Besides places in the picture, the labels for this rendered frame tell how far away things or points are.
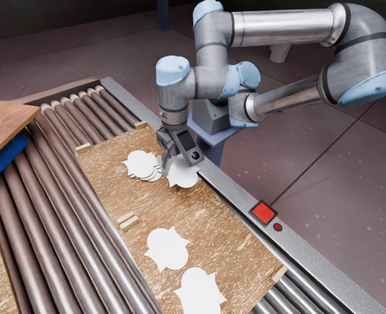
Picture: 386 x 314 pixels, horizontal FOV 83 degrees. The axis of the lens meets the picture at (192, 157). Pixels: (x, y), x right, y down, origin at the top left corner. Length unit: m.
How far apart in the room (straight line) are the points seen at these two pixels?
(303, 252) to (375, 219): 1.62
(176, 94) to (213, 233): 0.46
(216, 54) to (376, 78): 0.38
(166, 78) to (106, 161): 0.55
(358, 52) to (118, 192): 0.82
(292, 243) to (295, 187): 1.41
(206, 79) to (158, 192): 0.47
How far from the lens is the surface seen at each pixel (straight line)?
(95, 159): 0.99
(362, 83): 0.69
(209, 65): 0.54
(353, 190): 2.50
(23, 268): 0.87
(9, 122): 1.15
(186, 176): 0.72
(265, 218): 0.84
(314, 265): 0.85
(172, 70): 0.50
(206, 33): 0.58
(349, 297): 0.87
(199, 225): 0.77
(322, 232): 2.08
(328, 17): 0.70
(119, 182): 0.88
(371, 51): 0.71
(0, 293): 0.85
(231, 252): 0.75
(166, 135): 0.65
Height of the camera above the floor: 1.63
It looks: 48 degrees down
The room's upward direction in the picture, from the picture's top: 4 degrees clockwise
